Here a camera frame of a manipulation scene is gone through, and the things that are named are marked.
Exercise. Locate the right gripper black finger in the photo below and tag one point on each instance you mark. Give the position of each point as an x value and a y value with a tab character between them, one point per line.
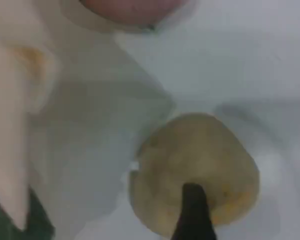
193	215

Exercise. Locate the beige egg yolk pastry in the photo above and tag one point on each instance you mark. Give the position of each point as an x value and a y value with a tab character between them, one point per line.
190	155

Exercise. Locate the pink round ball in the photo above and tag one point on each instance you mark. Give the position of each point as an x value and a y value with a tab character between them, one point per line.
130	10

